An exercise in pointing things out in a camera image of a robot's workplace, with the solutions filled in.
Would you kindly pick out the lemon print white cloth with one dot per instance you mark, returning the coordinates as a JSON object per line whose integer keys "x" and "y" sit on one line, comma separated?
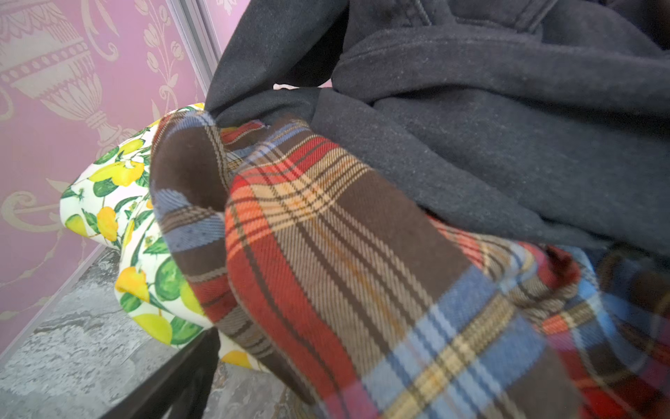
{"x": 110, "y": 204}

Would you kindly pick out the dark grey cloth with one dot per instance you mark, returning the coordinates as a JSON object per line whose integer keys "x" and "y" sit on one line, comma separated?
{"x": 544, "y": 121}

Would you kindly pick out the red brown plaid cloth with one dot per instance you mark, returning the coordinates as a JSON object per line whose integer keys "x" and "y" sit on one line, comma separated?
{"x": 367, "y": 307}

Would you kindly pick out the grey aluminium corner post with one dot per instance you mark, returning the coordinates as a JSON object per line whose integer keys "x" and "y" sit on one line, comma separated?
{"x": 195, "y": 26}

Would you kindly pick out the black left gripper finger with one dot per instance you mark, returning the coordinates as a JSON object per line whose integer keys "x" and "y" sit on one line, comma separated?
{"x": 180, "y": 388}

